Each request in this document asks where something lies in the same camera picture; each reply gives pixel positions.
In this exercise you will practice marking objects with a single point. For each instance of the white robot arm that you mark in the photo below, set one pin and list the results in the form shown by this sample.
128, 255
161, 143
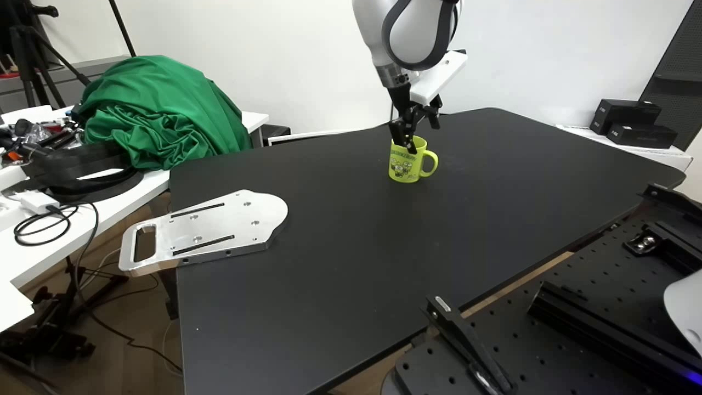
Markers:
403, 38

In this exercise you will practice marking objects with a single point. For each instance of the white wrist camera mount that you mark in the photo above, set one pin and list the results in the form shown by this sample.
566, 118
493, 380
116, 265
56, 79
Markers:
426, 85

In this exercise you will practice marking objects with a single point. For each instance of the white side table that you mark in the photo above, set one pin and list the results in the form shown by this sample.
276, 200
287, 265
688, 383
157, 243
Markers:
56, 238

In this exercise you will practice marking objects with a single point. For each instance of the black boxes on shelf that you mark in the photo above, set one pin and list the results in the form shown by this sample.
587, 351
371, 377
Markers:
631, 124

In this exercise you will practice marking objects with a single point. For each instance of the black tripod stand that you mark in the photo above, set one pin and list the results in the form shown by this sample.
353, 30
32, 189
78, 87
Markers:
27, 46

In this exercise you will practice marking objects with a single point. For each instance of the black aluminium rail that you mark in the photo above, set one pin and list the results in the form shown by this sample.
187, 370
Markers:
642, 354

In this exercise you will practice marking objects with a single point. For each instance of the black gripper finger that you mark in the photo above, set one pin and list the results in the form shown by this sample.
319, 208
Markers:
410, 137
395, 132

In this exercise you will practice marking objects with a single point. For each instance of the black bag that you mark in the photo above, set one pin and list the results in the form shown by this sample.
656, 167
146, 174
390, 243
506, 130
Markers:
85, 174

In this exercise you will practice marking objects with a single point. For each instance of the green cloth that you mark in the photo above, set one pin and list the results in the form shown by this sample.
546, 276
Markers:
161, 112

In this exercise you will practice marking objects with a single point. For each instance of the grey metal mounting plate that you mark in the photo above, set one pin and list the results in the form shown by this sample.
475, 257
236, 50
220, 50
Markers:
231, 222

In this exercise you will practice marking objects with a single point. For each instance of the black clamp bar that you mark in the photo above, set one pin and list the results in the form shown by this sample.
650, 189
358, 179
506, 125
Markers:
486, 372

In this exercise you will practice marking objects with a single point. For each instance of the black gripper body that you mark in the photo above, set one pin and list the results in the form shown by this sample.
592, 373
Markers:
413, 112

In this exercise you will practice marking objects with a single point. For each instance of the yellow-green mug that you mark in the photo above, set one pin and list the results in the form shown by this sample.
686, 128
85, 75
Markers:
411, 165

